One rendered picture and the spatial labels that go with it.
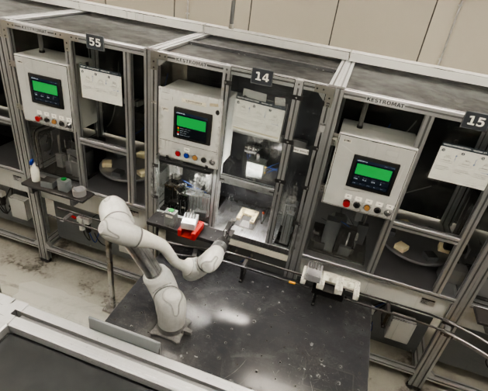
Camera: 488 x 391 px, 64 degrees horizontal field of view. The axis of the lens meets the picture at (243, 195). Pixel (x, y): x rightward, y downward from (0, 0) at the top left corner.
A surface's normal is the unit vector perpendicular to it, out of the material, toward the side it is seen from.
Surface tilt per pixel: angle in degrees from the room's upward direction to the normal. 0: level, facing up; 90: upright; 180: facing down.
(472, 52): 90
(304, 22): 90
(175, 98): 90
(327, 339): 0
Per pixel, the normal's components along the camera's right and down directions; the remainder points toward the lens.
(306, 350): 0.12, -0.84
